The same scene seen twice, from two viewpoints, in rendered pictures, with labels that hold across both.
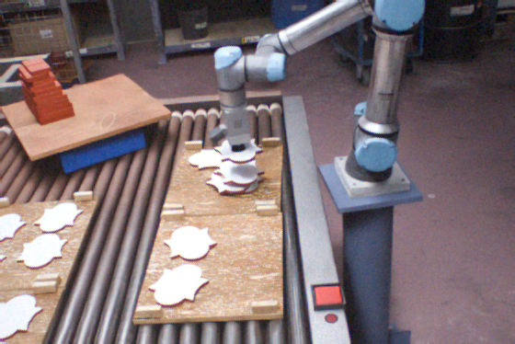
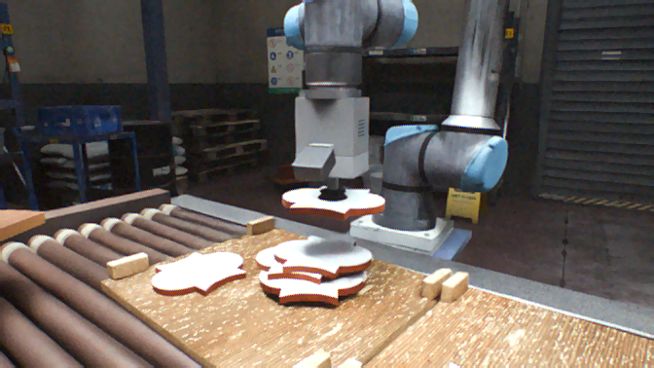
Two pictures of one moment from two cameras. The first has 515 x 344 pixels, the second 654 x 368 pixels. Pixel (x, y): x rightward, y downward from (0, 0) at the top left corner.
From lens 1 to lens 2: 1.53 m
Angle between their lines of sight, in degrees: 53
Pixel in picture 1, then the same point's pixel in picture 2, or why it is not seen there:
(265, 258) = (618, 348)
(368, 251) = not seen: hidden behind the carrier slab
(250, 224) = (473, 319)
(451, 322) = not seen: outside the picture
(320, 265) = (636, 316)
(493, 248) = not seen: hidden behind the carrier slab
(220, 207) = (369, 324)
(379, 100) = (492, 82)
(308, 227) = (509, 288)
